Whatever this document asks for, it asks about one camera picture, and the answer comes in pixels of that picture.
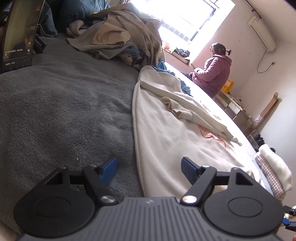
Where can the cream white sweatshirt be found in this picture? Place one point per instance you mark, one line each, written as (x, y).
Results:
(169, 125)

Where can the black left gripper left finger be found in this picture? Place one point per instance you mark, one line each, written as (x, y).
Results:
(65, 201)

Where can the yellow box on shelf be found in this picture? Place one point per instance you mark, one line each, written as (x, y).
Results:
(227, 86)

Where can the black tablet screen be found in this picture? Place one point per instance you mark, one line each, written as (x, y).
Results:
(19, 35)

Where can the dark blue puffer jacket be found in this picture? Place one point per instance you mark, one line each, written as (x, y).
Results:
(56, 16)

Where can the tan beige trousers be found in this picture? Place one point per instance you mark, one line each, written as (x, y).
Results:
(137, 33)

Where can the black bag on floor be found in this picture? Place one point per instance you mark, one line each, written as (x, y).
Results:
(259, 140)

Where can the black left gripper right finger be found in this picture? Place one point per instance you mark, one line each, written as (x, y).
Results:
(232, 202)

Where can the grey fleece bed blanket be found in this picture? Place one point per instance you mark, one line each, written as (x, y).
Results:
(67, 109)

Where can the dark clothes on windowsill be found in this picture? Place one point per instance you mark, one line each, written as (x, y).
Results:
(183, 53)

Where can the folded pink checked cloth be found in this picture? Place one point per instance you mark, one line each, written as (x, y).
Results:
(271, 177)

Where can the grey sweatshirt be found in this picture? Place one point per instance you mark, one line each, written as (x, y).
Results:
(92, 39)

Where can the white wall air conditioner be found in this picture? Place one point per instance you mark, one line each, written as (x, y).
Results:
(262, 32)

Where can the folded white fluffy garment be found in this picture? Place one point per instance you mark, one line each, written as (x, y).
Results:
(279, 167)

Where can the white shelf cabinet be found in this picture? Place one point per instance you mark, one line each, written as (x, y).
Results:
(237, 113)

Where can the person in pink jacket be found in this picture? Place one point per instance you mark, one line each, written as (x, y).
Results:
(215, 72)

